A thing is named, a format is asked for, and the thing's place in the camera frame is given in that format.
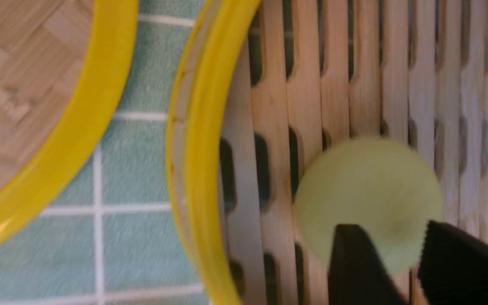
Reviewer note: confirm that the yellow-rimmed bamboo steamer tray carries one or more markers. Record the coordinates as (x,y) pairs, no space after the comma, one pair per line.
(264,86)

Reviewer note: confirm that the green bun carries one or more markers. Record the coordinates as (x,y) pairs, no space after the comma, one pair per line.
(381,185)

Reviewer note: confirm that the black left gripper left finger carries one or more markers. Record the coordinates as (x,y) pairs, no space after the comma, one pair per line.
(357,275)

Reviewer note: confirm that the yellow-rimmed bamboo steamer lid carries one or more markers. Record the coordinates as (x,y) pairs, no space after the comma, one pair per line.
(63,68)

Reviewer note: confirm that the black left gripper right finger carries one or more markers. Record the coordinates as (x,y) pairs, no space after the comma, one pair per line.
(454,266)

